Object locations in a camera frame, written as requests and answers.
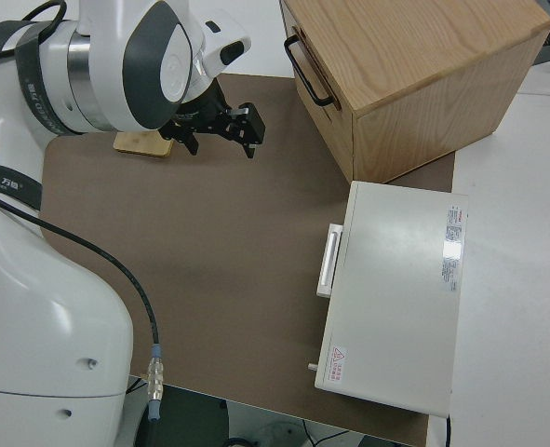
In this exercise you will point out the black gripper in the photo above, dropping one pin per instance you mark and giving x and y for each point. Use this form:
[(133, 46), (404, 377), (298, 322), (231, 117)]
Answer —
[(209, 118)]

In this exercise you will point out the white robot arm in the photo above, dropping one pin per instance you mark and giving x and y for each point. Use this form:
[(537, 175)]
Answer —
[(46, 302)]

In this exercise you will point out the wooden mug tree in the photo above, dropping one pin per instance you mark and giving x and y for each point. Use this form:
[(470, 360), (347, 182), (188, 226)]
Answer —
[(139, 143)]

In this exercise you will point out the brown table mat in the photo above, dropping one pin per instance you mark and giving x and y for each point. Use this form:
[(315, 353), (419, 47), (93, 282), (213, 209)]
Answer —
[(218, 256)]

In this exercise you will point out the wooden drawer cabinet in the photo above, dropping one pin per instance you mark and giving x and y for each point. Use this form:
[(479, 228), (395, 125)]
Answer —
[(419, 84)]

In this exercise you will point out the white toaster oven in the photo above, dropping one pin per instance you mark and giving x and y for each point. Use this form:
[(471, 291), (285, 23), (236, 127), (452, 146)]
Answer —
[(395, 298)]

